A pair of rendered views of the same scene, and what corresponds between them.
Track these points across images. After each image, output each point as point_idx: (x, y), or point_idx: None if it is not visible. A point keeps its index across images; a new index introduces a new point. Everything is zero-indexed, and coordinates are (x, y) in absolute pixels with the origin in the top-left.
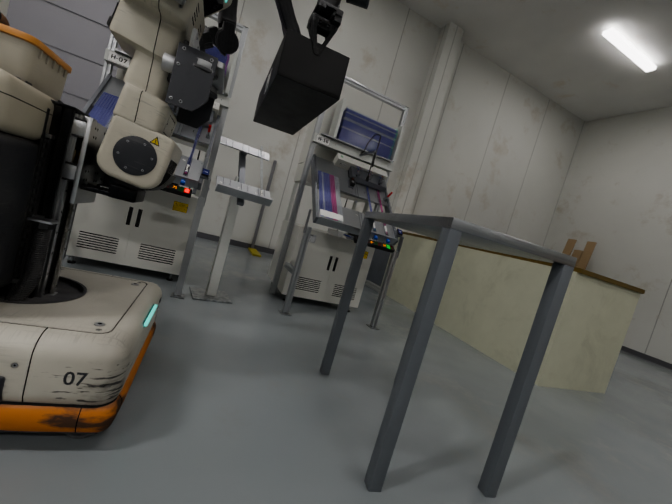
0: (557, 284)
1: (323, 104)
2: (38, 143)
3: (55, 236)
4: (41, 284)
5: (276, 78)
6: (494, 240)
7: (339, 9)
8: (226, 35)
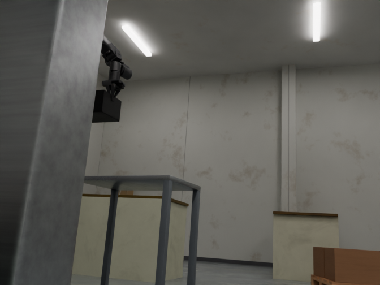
0: (197, 199)
1: (104, 121)
2: None
3: None
4: None
5: (96, 112)
6: (180, 183)
7: (124, 83)
8: None
